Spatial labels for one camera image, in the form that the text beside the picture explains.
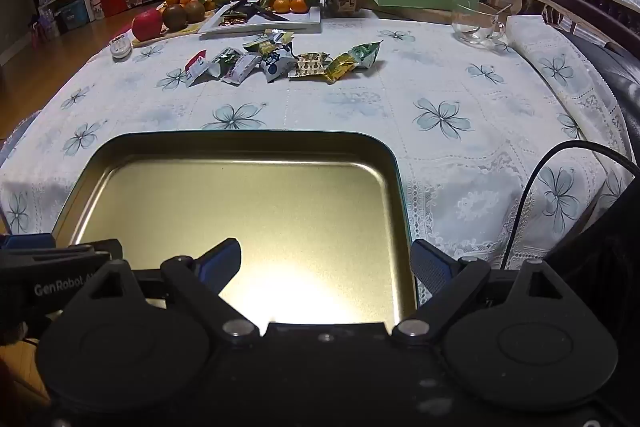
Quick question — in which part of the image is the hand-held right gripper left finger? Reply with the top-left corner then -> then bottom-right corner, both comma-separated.
85,237 -> 262,344

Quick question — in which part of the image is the golden yellow snack packet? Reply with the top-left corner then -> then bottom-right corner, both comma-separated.
322,54 -> 359,84

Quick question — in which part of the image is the red and white snack packet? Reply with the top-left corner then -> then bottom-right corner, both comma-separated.
185,49 -> 210,86

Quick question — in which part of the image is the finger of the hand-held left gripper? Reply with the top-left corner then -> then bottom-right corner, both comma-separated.
0,233 -> 55,252

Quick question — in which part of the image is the brown kiwi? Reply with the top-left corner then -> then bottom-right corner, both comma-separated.
184,0 -> 207,24
162,4 -> 189,32

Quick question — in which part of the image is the blue and white snack packet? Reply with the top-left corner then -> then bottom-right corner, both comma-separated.
259,45 -> 299,83

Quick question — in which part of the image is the white remote control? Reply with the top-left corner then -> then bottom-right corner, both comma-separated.
109,36 -> 133,60

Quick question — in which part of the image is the black cable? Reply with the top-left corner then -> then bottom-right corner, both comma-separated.
500,140 -> 640,271

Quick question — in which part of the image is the black leather chair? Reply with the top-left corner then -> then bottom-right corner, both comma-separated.
565,29 -> 640,168

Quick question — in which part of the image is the yellow fruit plate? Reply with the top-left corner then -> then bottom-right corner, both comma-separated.
131,4 -> 222,48

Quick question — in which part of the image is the person's black clothing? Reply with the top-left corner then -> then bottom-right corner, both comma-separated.
542,167 -> 640,408

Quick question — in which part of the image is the red apple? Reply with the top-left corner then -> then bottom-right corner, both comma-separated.
131,8 -> 165,42

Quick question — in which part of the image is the dark green foil snack packet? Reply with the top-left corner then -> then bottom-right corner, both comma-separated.
212,48 -> 246,76

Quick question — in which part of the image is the brown patterned snack packet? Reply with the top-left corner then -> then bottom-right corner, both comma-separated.
289,52 -> 331,79

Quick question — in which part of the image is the green and white snack packet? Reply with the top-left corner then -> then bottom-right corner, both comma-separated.
347,41 -> 384,70

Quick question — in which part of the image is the white purple snack packet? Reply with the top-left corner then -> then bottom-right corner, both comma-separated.
220,55 -> 262,84

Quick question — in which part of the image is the white low shelf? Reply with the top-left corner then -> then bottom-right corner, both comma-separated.
37,0 -> 102,36

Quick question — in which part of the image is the gold metal tin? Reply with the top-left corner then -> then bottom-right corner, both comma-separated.
50,132 -> 419,326

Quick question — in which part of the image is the white rectangular plate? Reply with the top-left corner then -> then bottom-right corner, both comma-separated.
199,6 -> 322,39

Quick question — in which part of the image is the white floral tablecloth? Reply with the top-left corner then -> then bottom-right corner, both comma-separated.
0,9 -> 632,303

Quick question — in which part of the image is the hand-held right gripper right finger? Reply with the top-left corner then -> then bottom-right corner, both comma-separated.
392,239 -> 576,346

